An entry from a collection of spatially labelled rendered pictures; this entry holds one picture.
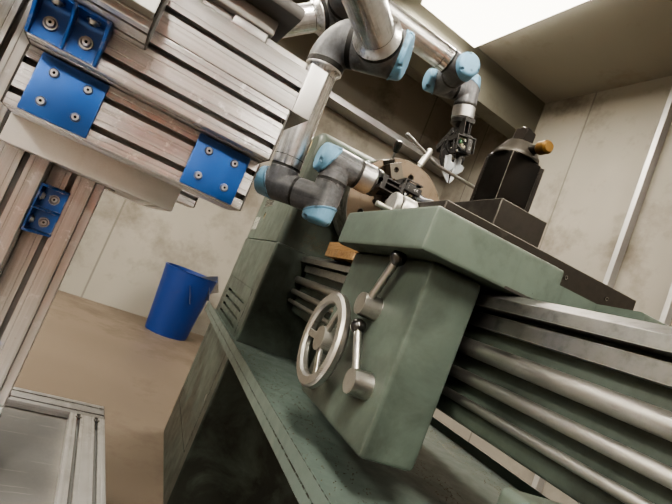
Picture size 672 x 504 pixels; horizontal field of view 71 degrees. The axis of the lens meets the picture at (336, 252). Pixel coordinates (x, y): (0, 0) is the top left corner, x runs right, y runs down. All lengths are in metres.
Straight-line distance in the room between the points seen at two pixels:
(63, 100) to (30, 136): 0.12
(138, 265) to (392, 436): 3.82
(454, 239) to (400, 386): 0.20
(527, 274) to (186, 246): 3.86
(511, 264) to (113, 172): 0.64
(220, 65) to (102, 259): 3.61
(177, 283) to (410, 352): 3.30
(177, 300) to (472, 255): 3.36
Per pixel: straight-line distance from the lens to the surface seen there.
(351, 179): 1.16
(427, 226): 0.59
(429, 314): 0.63
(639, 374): 0.52
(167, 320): 3.89
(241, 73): 0.80
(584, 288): 0.91
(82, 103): 0.80
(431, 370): 0.64
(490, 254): 0.63
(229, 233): 4.42
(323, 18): 1.57
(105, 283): 4.34
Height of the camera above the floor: 0.77
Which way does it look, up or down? 5 degrees up
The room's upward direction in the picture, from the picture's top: 22 degrees clockwise
